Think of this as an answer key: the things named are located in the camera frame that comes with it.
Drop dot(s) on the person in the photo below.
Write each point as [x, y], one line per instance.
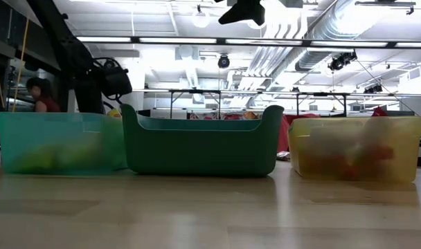
[46, 103]

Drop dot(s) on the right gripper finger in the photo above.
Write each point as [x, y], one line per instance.
[255, 10]
[236, 14]

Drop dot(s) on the black ceiling spotlight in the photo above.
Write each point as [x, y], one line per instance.
[373, 89]
[109, 64]
[223, 61]

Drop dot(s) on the black spotlight cluster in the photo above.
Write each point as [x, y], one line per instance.
[342, 60]

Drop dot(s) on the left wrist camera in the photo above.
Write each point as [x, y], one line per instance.
[115, 83]

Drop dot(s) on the black folding table frame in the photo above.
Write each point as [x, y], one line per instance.
[195, 91]
[321, 94]

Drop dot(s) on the silver air duct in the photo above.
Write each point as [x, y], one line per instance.
[335, 27]

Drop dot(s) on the yellow translucent bin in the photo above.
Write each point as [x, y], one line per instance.
[335, 129]

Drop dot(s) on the dark teal plastic bin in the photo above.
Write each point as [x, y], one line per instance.
[200, 152]

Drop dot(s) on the orange background object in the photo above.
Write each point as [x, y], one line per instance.
[250, 115]

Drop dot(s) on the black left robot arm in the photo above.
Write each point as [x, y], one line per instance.
[68, 45]

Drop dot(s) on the ceiling strip light rail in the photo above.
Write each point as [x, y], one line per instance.
[176, 40]

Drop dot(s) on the yellow candy pack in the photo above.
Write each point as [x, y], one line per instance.
[41, 159]
[114, 113]
[82, 152]

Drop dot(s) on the light green translucent bin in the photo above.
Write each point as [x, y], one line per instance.
[61, 131]

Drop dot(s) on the brown candy bar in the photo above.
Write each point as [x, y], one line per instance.
[283, 156]

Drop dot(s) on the red white striped object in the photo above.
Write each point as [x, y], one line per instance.
[196, 116]

